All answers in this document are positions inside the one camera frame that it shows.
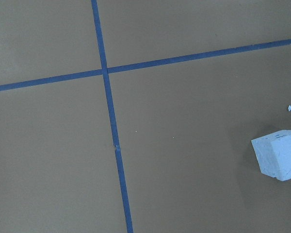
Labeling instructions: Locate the light blue foam block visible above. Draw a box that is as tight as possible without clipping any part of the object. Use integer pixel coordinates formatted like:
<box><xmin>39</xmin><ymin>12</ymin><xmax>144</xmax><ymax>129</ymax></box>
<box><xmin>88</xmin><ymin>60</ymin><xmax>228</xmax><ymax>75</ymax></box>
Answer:
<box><xmin>251</xmin><ymin>130</ymin><xmax>291</xmax><ymax>181</ymax></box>

